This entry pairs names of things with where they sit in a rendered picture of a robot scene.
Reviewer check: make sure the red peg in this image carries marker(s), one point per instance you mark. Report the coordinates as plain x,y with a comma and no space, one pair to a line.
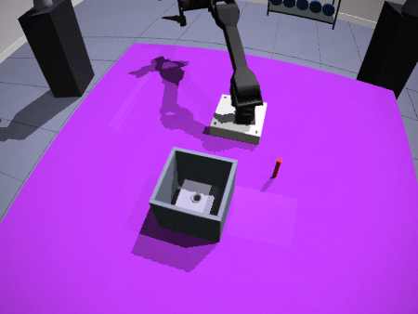
277,167

